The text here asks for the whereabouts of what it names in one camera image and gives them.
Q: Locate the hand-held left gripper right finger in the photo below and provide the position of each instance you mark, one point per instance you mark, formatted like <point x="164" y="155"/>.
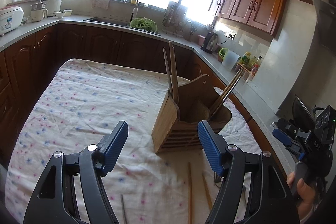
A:
<point x="210" y="150"/>

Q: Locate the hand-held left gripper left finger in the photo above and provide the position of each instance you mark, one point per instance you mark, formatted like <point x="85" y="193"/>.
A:
<point x="115" y="148"/>

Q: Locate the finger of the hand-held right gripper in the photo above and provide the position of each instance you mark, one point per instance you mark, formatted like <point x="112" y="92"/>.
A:
<point x="287" y="124"/>
<point x="281" y="136"/>

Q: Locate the wooden utensil holder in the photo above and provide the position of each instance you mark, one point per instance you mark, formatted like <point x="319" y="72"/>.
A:
<point x="168" y="124"/>

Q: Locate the person's right hand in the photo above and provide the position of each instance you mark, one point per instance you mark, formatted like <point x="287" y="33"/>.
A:
<point x="304" y="192"/>

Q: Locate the black wok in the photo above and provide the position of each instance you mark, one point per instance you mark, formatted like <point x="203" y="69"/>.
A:
<point x="302" y="111"/>

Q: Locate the silver fork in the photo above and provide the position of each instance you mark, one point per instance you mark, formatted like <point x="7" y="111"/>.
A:
<point x="217" y="179"/>

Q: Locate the light wooden chopstick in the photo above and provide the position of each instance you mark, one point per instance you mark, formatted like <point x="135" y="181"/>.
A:
<point x="207" y="192"/>

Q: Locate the white floral tablecloth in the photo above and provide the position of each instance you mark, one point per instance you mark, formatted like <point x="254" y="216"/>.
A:
<point x="78" y="108"/>

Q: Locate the metal chopstick on table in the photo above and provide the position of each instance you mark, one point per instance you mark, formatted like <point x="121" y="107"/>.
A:
<point x="123" y="208"/>

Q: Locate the row of seasoning bottles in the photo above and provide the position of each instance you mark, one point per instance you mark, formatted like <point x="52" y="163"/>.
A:
<point x="256" y="67"/>

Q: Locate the green label bottle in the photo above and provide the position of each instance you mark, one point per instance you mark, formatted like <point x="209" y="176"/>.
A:
<point x="245" y="60"/>

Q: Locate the white plastic pitcher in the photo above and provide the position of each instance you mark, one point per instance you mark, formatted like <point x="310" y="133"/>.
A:
<point x="230" y="60"/>

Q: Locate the dark electric kettle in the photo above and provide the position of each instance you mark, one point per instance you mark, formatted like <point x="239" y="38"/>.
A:
<point x="209" y="43"/>

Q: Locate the pink container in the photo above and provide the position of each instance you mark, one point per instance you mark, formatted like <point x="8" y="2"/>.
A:
<point x="201" y="39"/>

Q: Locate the range hood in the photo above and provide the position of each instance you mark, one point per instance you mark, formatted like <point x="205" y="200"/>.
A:
<point x="324" y="11"/>

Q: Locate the scissors holder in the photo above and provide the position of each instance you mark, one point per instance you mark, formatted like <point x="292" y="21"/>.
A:
<point x="192" y="32"/>

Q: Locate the green colander with vegetables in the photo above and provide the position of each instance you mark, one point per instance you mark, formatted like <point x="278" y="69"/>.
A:
<point x="143" y="24"/>

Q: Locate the kitchen sink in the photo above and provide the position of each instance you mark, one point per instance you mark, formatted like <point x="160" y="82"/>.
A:
<point x="105" y="21"/>

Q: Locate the dish drying rack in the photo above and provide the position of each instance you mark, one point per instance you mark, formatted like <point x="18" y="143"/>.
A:
<point x="174" y="18"/>

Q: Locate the kitchen faucet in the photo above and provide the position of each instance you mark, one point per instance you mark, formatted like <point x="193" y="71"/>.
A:
<point x="134" y="11"/>

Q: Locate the white bowl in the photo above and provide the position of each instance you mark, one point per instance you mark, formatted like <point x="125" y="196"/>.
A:
<point x="67" y="12"/>
<point x="59" y="14"/>

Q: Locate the white dish cloth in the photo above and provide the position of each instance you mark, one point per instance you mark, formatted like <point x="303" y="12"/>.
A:
<point x="101" y="3"/>

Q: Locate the small white electric pot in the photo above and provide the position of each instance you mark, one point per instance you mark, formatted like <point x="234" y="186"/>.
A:
<point x="38" y="14"/>

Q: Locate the large white steamer pot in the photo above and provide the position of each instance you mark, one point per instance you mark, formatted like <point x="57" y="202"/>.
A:
<point x="52" y="3"/>

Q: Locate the white rice cooker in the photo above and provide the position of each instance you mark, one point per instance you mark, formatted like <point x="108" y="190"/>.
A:
<point x="10" y="19"/>

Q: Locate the wall outlet with plug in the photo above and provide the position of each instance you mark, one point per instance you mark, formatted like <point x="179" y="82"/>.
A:
<point x="229" y="34"/>

